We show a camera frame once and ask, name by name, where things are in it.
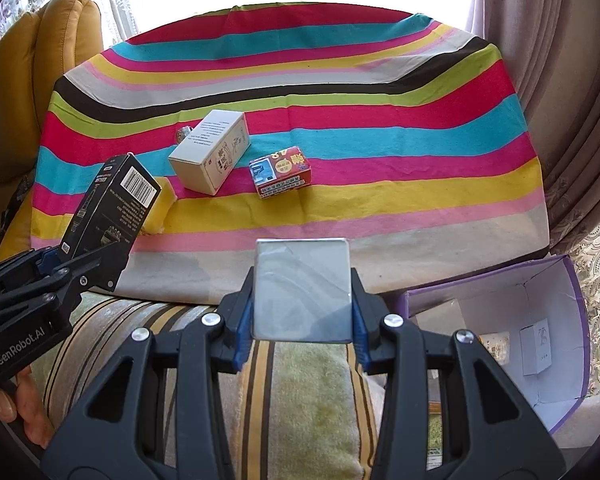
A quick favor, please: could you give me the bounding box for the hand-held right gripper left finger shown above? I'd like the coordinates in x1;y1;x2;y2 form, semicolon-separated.
44;267;256;480

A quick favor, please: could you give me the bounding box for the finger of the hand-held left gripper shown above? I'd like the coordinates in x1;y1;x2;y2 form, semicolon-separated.
0;245;63;291
35;247;131;311

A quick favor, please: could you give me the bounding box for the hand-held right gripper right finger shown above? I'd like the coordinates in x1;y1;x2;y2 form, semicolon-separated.
350;267;566;480

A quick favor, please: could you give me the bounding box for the black box with barcode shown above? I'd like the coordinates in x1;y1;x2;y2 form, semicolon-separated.
60;154;162;293

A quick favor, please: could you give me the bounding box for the silver mirror-finish box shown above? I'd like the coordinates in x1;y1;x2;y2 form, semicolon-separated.
252;237;353;345

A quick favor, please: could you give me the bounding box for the purple cardboard box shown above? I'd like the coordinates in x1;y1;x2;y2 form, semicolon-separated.
395;254;592;436

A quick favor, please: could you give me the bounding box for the person's left hand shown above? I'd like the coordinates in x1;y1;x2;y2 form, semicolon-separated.
0;364;57;450

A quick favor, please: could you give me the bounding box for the striped plush cushion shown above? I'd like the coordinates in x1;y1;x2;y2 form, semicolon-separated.
30;292;396;480

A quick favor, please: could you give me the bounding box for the yellow sponge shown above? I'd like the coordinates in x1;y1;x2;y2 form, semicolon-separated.
140;180;179;233

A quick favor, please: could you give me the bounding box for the cream gold printed box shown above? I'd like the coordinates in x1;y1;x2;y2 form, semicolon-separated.
480;332;511;366

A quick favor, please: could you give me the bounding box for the small red printed box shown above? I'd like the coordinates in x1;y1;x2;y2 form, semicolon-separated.
249;146;313;202

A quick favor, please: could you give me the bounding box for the tall white printed box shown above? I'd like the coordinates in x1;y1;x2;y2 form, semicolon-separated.
168;109;252;196

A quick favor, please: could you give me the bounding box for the yellow cushion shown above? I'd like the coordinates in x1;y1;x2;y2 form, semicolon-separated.
0;0;103;266

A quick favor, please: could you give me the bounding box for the colourful striped cloth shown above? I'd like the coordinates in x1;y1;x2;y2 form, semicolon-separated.
17;6;552;295

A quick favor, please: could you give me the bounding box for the brown pleated curtain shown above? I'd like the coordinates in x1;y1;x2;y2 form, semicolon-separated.
465;0;600;256

